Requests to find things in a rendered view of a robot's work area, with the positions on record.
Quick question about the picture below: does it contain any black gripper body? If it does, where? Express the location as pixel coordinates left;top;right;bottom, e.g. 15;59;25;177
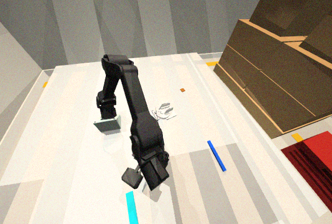
121;164;143;189

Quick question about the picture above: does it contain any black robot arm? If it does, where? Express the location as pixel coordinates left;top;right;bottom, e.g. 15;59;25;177
96;54;169;191

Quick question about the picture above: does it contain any blue flat bar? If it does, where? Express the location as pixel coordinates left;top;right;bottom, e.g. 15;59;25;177
207;140;226;172

